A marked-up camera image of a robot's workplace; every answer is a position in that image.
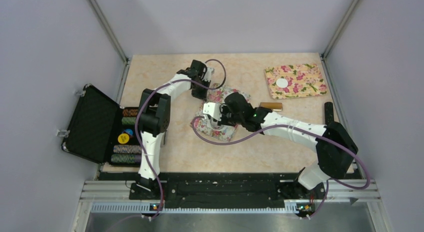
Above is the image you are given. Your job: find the white dough piece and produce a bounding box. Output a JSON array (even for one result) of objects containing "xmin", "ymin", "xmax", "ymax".
[{"xmin": 207, "ymin": 121, "xmax": 230, "ymax": 132}]

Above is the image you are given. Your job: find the white floral tray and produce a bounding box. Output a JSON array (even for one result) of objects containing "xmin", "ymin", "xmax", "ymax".
[{"xmin": 194, "ymin": 86, "xmax": 251, "ymax": 142}]

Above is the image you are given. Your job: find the flat round white wrapper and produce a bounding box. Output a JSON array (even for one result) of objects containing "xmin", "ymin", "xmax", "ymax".
[{"xmin": 275, "ymin": 78, "xmax": 289, "ymax": 88}]

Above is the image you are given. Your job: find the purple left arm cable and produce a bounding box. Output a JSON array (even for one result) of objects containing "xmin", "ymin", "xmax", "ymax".
[{"xmin": 135, "ymin": 59, "xmax": 227, "ymax": 221}]

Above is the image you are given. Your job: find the black poker chip case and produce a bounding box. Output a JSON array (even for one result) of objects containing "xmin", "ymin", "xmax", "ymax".
[{"xmin": 61, "ymin": 84, "xmax": 142, "ymax": 167}]

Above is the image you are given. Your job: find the yellow floral tray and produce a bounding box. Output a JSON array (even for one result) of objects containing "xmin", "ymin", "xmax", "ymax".
[{"xmin": 264, "ymin": 63, "xmax": 329, "ymax": 100}]

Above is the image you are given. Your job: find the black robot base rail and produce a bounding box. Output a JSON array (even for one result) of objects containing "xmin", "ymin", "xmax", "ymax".
[{"xmin": 129, "ymin": 172, "xmax": 325, "ymax": 209}]

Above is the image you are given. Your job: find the wooden dough roller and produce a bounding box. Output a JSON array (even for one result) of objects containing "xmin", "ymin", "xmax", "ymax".
[{"xmin": 259, "ymin": 102, "xmax": 283, "ymax": 111}]

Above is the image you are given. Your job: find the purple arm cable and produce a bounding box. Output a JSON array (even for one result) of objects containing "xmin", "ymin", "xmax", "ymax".
[
  {"xmin": 135, "ymin": 59, "xmax": 227, "ymax": 221},
  {"xmin": 190, "ymin": 116, "xmax": 372, "ymax": 221}
]

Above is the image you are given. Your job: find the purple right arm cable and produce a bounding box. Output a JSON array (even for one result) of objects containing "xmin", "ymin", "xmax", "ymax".
[{"xmin": 190, "ymin": 116, "xmax": 372, "ymax": 221}]

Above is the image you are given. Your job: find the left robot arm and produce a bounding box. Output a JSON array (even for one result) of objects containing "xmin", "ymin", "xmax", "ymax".
[{"xmin": 135, "ymin": 60, "xmax": 214, "ymax": 199}]

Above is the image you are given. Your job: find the blue poker chip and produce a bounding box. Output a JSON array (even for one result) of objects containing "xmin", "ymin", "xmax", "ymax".
[{"xmin": 123, "ymin": 129, "xmax": 134, "ymax": 137}]

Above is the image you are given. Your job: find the yellow poker chip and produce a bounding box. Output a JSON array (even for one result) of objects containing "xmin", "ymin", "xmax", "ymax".
[{"xmin": 117, "ymin": 133, "xmax": 130, "ymax": 144}]

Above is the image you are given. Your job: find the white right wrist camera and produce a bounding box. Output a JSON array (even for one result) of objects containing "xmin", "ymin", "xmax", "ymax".
[{"xmin": 202, "ymin": 102, "xmax": 222, "ymax": 129}]

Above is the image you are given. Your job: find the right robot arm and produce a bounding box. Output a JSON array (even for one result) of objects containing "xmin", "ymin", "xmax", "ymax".
[{"xmin": 218, "ymin": 92, "xmax": 358, "ymax": 198}]

